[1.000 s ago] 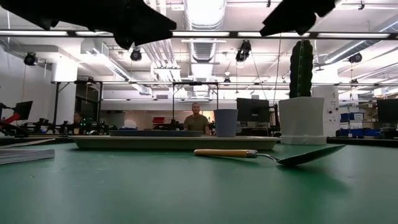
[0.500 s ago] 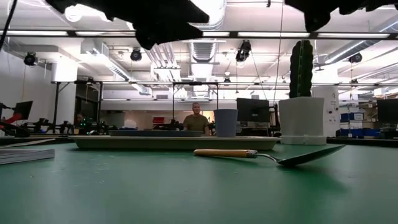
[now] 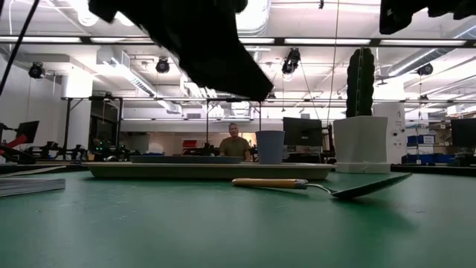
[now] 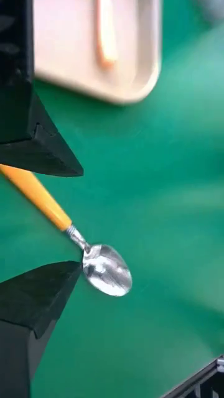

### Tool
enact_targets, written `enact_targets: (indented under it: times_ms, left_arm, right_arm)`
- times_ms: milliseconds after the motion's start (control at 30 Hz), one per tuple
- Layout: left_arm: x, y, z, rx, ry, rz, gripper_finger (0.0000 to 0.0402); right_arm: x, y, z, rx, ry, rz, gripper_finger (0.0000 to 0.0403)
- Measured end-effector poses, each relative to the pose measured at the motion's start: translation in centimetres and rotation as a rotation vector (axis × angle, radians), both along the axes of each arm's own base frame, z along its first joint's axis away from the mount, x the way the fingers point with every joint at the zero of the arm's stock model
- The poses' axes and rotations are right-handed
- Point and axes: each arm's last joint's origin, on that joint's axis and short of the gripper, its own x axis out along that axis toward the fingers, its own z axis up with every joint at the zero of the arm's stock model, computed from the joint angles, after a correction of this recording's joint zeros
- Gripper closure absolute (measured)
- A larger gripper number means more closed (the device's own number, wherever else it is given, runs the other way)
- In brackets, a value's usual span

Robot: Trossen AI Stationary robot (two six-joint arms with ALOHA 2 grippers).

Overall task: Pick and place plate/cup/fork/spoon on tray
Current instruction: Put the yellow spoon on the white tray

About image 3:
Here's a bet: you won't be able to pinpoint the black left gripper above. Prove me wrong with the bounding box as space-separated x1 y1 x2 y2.
88 0 274 102

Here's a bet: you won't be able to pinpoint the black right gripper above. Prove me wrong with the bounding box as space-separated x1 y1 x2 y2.
379 0 476 36

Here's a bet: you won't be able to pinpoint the light blue ribbed cup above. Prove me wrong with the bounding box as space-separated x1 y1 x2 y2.
254 130 286 165

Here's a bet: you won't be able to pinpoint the dark blue plate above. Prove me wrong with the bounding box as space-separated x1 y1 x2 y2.
129 155 244 165

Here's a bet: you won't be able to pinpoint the beige rectangular tray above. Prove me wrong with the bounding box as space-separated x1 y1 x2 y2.
82 161 334 182

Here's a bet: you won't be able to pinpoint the person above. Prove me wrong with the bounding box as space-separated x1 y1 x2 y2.
218 121 253 162

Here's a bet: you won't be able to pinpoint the black computer monitor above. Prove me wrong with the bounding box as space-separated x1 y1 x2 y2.
15 120 40 144
282 117 324 147
450 118 476 148

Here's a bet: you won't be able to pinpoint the green cactus plant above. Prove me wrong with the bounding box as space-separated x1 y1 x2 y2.
345 47 376 118

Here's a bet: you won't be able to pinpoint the blue storage bin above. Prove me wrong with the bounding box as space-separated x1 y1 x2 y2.
407 134 437 146

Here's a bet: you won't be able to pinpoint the black background rig frame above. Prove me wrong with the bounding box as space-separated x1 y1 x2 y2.
61 95 124 161
205 97 263 157

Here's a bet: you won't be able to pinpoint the silver ceiling air duct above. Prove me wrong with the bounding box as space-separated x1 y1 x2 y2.
234 0 272 34

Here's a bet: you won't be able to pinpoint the black overhead frame bar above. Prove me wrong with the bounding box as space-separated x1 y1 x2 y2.
0 35 476 47

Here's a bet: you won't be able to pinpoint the thin hanging cable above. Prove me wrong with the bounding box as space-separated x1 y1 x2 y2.
326 0 341 121

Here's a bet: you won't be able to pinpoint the wooden-handled metal spoon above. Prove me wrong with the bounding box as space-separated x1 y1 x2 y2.
231 172 414 200

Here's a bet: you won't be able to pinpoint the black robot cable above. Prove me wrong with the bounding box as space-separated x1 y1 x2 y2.
0 0 41 96

